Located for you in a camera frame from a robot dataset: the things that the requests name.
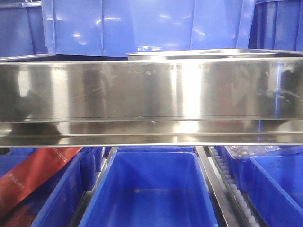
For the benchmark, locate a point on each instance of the blue bin lower centre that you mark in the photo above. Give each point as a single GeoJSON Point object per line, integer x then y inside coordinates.
{"type": "Point", "coordinates": [157, 189]}

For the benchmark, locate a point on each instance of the large silver tray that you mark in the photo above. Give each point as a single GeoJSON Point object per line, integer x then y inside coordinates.
{"type": "Point", "coordinates": [213, 54]}

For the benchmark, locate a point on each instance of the blue bin upper centre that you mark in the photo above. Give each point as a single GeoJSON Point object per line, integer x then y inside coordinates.
{"type": "Point", "coordinates": [117, 27]}

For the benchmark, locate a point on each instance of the red foil package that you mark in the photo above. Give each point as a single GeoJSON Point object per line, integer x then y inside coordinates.
{"type": "Point", "coordinates": [27, 176]}

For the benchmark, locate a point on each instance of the roller conveyor track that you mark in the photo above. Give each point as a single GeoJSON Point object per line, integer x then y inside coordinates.
{"type": "Point", "coordinates": [238, 200]}

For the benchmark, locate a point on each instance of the blue bin lower left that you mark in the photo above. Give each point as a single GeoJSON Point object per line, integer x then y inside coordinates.
{"type": "Point", "coordinates": [53, 203]}

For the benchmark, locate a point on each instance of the blue bin lower right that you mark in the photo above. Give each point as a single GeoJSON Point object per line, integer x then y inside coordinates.
{"type": "Point", "coordinates": [272, 177]}

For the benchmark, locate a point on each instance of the blue bin upper right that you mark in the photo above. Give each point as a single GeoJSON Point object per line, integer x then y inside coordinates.
{"type": "Point", "coordinates": [278, 25]}

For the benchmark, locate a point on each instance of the steel shelf front rail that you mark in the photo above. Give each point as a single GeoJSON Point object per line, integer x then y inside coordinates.
{"type": "Point", "coordinates": [59, 101]}

